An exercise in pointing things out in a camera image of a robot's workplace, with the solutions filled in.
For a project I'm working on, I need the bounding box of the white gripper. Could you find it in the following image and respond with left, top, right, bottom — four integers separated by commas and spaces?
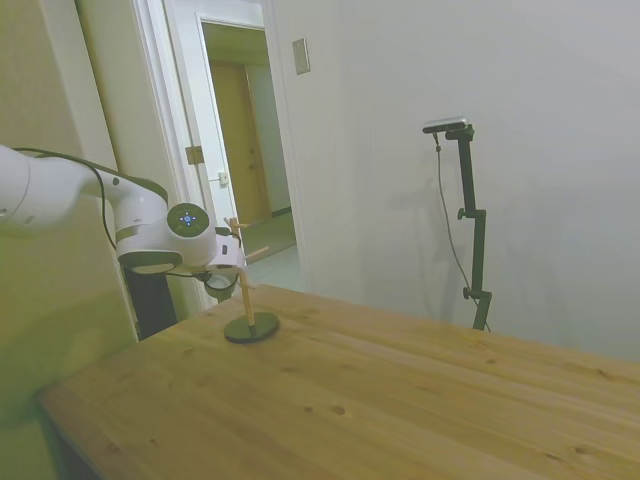
199, 254, 250, 276

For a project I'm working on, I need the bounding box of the wooden mug tree black base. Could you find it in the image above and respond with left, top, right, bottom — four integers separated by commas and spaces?
222, 216, 282, 346

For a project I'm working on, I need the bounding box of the black cabinet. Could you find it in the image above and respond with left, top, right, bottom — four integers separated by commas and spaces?
123, 263, 178, 342

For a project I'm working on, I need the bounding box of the brown wooden door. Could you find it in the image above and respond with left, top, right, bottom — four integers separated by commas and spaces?
208, 60, 274, 227

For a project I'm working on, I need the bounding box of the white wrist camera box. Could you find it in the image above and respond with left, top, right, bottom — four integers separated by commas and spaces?
213, 234, 242, 265

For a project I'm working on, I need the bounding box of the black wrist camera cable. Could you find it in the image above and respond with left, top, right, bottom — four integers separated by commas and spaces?
10, 146, 241, 281

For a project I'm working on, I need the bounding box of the white door frame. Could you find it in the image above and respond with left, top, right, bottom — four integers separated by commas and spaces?
132, 0, 311, 321

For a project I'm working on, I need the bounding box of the beige wall switch plate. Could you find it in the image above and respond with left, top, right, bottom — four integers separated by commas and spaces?
291, 38, 311, 76

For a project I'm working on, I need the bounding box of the black jointed camera stand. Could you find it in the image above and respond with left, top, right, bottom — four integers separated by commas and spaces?
443, 124, 494, 332

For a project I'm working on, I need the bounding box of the grey exterior camera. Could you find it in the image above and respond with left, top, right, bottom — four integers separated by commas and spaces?
422, 116, 471, 135

